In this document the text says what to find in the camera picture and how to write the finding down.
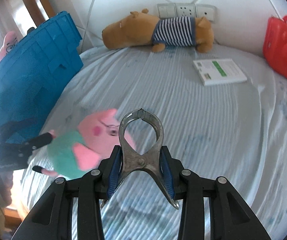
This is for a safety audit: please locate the grey bed sheet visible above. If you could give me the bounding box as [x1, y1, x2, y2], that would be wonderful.
[20, 43, 287, 240]

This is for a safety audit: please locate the wall socket panel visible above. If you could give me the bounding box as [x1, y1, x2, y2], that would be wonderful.
[157, 3, 217, 23]

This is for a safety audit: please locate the red plastic toy case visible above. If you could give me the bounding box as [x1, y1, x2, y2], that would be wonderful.
[263, 15, 287, 79]

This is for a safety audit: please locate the left hand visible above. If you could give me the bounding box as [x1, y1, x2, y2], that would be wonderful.
[0, 171, 13, 189]

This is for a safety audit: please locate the metal pliers clamp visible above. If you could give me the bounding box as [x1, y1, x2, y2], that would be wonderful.
[103, 108, 179, 209]

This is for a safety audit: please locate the blue plastic crate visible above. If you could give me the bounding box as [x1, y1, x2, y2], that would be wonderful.
[0, 11, 83, 143]

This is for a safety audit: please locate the pink pig plush green shirt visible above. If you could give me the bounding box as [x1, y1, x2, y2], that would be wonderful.
[44, 108, 120, 179]

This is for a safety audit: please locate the white green booklet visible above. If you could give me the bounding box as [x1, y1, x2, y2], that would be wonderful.
[193, 59, 247, 86]

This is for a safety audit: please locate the brown striped-shirt plush animal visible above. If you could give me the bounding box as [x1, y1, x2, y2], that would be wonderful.
[102, 9, 214, 53]

